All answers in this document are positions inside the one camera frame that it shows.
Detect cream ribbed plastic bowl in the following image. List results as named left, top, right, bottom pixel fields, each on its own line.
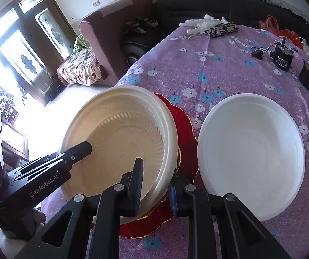
left=62, top=84, right=179, bottom=225

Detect patterned cloth stool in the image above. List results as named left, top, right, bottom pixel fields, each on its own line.
left=56, top=47, right=104, bottom=87

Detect large white foam bowl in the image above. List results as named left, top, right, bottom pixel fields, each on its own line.
left=197, top=93, right=306, bottom=222

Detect person's left hand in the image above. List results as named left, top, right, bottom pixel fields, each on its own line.
left=32, top=208, right=47, bottom=225

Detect wooden display shelf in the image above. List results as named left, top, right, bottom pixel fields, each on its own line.
left=0, top=85, right=30, bottom=168

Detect maroon armchair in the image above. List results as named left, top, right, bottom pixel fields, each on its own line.
left=79, top=0, right=157, bottom=87

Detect purple floral tablecloth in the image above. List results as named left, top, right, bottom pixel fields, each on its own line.
left=40, top=23, right=309, bottom=259

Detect black power adapter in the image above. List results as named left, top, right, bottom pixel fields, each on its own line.
left=251, top=47, right=265, bottom=60

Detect wooden glass door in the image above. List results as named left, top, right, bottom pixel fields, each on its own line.
left=0, top=0, right=77, bottom=107

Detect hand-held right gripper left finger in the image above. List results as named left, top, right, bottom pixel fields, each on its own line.
left=14, top=158, right=144, bottom=259

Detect black strap bundle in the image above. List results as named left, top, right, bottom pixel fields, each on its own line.
left=124, top=17, right=159, bottom=35

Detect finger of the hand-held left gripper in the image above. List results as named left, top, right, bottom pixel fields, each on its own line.
left=9, top=141, right=93, bottom=184

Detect red plastic bag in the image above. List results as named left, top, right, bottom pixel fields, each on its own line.
left=259, top=15, right=303, bottom=49

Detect black sofa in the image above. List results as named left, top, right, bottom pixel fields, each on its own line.
left=154, top=0, right=309, bottom=49

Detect green cloth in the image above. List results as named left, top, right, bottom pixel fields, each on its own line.
left=73, top=34, right=88, bottom=54

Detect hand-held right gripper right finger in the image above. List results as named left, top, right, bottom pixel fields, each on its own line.
left=168, top=173, right=292, bottom=259

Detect red gold-rimmed plate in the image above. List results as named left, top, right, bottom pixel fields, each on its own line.
left=119, top=97, right=200, bottom=239
left=153, top=93, right=182, bottom=173

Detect leopard print cloth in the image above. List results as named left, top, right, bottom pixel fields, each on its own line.
left=204, top=22, right=238, bottom=39

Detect black round appliance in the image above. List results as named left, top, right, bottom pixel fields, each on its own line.
left=120, top=31, right=160, bottom=66

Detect black cylindrical motor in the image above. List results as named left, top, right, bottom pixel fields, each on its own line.
left=268, top=38, right=298, bottom=72

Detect white gloves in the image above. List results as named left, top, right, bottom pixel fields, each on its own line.
left=178, top=14, right=228, bottom=36

